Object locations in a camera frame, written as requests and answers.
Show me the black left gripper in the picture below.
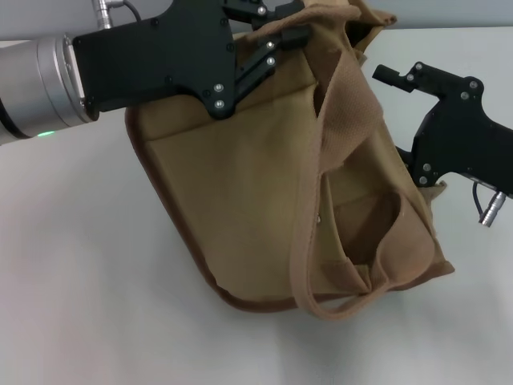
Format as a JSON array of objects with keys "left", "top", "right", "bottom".
[{"left": 71, "top": 0, "right": 312, "bottom": 121}]

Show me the right gripper cable with connector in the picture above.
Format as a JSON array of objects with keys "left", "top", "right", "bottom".
[{"left": 471, "top": 181, "right": 509, "bottom": 228}]

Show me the left gripper cable with connector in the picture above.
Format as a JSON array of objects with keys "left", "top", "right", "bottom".
[{"left": 91, "top": 0, "right": 142, "bottom": 31}]

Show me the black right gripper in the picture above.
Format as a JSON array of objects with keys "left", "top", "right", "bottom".
[{"left": 371, "top": 61, "right": 513, "bottom": 201}]

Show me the gripper cable with connector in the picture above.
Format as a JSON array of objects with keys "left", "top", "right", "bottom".
[
  {"left": 91, "top": 0, "right": 142, "bottom": 31},
  {"left": 471, "top": 181, "right": 509, "bottom": 228}
]

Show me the khaki canvas food bag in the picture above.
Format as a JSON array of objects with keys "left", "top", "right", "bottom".
[{"left": 123, "top": 0, "right": 457, "bottom": 322}]

